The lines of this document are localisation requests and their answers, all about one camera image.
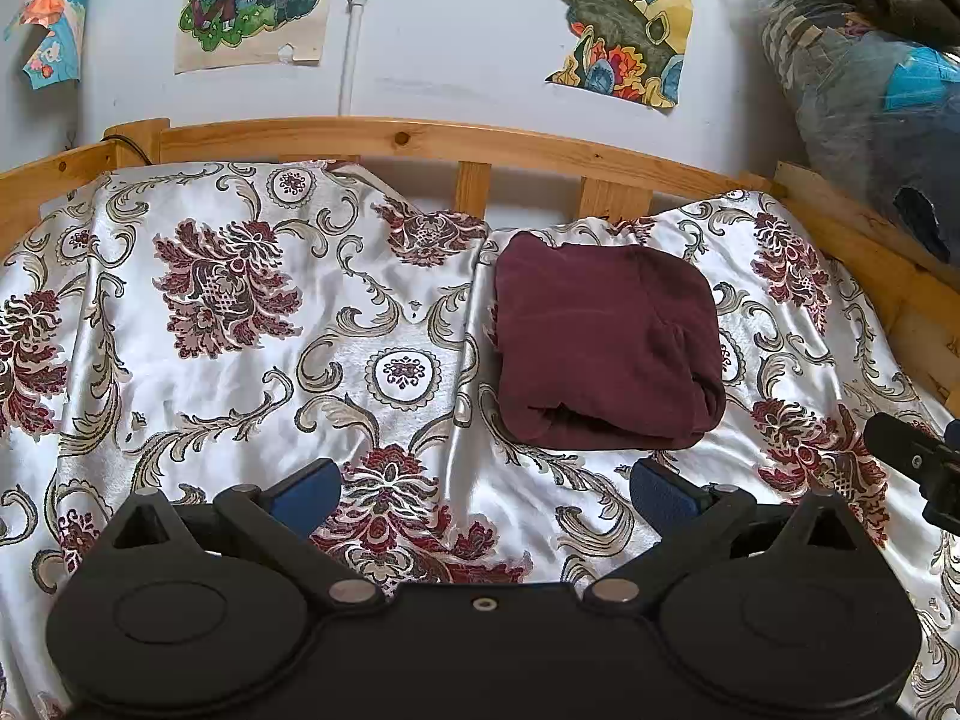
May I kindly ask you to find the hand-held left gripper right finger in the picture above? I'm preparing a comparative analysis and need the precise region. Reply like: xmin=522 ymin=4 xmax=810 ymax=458
xmin=583 ymin=457 xmax=878 ymax=610

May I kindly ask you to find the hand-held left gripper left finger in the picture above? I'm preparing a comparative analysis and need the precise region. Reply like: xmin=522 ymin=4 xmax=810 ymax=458
xmin=90 ymin=457 xmax=385 ymax=610

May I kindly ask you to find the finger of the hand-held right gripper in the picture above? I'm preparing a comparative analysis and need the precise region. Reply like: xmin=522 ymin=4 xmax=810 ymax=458
xmin=862 ymin=412 xmax=944 ymax=486

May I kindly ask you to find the maroon long-sleeved top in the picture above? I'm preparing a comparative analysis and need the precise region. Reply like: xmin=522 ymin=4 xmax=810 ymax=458
xmin=491 ymin=231 xmax=727 ymax=451

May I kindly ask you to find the floral satin blanket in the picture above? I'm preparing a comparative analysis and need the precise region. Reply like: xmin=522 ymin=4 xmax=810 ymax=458
xmin=0 ymin=160 xmax=960 ymax=720

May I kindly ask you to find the clear plastic bag of bedding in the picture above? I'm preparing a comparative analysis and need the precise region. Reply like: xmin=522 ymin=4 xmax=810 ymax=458
xmin=761 ymin=0 xmax=960 ymax=267

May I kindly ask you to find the torn landscape drawing poster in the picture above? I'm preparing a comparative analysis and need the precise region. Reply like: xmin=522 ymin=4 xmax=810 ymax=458
xmin=546 ymin=0 xmax=695 ymax=112

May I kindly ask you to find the green cartoon figure poster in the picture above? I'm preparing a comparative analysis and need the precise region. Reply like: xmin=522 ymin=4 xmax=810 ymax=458
xmin=175 ymin=0 xmax=342 ymax=76

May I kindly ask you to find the orange-haired figure blue poster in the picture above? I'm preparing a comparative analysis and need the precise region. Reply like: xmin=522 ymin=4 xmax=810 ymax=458
xmin=4 ymin=0 xmax=100 ymax=91

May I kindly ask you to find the wooden bed frame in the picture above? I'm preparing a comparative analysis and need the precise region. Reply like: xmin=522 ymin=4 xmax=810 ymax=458
xmin=0 ymin=116 xmax=960 ymax=421

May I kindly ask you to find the black cable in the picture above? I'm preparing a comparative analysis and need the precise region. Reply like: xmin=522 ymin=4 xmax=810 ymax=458
xmin=101 ymin=133 xmax=155 ymax=166

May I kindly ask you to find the white wall pipe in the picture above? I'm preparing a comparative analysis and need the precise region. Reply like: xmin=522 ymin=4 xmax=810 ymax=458
xmin=337 ymin=0 xmax=376 ymax=119

